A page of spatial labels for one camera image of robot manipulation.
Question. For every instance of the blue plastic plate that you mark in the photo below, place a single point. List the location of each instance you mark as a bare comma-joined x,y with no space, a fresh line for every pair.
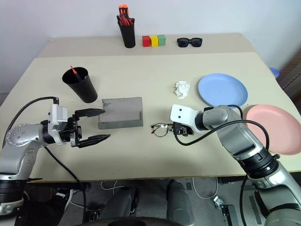
222,89

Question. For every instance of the brown wooden cabinet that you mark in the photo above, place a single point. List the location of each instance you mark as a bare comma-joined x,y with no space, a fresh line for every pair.
292,75

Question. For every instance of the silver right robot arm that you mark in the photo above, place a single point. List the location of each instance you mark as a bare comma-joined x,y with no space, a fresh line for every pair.
237,131

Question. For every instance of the orange capped black pen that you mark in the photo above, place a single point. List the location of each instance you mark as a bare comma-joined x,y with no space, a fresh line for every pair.
126,10
121,10

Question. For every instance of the red and black marker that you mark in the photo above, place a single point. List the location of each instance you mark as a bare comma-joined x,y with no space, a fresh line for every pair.
75,72

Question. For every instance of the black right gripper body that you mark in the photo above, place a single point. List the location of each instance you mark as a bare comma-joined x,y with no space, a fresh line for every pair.
182,129

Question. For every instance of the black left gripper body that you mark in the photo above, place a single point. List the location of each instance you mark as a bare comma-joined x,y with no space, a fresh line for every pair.
70,131

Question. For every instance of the grey glasses case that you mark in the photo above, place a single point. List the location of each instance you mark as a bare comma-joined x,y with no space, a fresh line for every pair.
122,110

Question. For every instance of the dark rounded dome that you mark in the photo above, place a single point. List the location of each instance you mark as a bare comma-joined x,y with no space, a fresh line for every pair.
138,222

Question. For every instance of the dark grey rounded shell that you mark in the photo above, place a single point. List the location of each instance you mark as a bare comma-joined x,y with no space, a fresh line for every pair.
120,204
179,202

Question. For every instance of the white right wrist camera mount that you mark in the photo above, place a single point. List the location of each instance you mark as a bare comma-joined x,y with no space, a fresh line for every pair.
182,114

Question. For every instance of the red and black pen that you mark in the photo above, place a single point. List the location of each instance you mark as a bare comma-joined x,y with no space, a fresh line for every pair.
124,21

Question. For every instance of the black sunglasses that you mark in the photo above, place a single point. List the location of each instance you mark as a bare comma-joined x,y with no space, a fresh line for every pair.
184,43

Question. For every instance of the red wooden cube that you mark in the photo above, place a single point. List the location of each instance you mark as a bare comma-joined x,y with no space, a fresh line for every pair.
146,41

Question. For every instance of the crumpled white paper ball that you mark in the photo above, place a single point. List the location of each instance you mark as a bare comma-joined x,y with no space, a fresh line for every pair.
182,89

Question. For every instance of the tall black pen holder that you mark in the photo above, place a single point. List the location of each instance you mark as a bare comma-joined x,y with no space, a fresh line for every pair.
129,35

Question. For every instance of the thin-framed clear eyeglasses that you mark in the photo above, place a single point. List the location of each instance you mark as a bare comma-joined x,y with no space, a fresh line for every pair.
154,131

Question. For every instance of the yellow wooden cube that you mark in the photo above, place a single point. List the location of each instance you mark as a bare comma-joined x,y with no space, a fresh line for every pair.
154,41

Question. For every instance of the wide black plastic cup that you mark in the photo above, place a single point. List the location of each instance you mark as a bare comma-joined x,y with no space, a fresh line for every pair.
84,90

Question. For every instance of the green wooden cube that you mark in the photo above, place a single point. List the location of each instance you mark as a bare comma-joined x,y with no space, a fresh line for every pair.
162,40

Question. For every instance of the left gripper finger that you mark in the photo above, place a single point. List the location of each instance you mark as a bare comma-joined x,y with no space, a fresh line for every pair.
94,140
89,112

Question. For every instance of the black table frame bar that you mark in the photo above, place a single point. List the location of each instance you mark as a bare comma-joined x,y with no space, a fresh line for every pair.
230,180

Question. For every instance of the pink plastic plate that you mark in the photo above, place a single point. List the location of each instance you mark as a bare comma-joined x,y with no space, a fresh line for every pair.
279,127

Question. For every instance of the black metal floor bracket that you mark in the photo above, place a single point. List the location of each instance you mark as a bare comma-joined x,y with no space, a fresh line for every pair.
230,214

